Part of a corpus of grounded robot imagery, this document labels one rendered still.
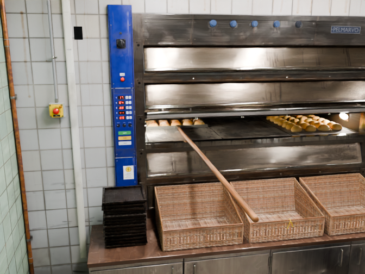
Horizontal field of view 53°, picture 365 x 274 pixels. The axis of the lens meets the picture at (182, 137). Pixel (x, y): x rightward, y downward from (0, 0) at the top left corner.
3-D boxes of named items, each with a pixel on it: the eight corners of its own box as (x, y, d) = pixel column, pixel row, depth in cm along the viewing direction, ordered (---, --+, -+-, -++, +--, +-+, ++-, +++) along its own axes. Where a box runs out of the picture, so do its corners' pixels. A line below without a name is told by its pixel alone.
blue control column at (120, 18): (118, 195, 479) (109, 22, 428) (130, 194, 482) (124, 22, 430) (120, 289, 295) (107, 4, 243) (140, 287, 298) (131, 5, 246)
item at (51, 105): (50, 116, 257) (49, 101, 254) (65, 116, 258) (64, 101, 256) (49, 118, 250) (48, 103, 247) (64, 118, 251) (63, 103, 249)
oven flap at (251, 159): (146, 177, 279) (145, 151, 281) (360, 164, 310) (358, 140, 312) (147, 178, 274) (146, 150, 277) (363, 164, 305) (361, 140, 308)
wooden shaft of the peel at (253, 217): (259, 223, 154) (259, 216, 153) (252, 223, 153) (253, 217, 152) (181, 130, 316) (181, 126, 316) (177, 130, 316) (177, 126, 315)
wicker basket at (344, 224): (295, 208, 306) (297, 176, 300) (355, 202, 317) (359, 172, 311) (328, 237, 260) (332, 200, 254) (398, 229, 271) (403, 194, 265)
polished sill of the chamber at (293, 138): (144, 147, 280) (144, 142, 279) (359, 137, 311) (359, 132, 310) (145, 149, 274) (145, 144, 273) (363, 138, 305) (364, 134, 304)
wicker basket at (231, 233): (153, 219, 287) (152, 185, 280) (224, 213, 297) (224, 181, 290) (161, 253, 241) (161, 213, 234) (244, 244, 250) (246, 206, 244)
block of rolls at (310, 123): (264, 119, 366) (264, 113, 365) (309, 117, 375) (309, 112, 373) (293, 132, 308) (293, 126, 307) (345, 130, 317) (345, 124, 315)
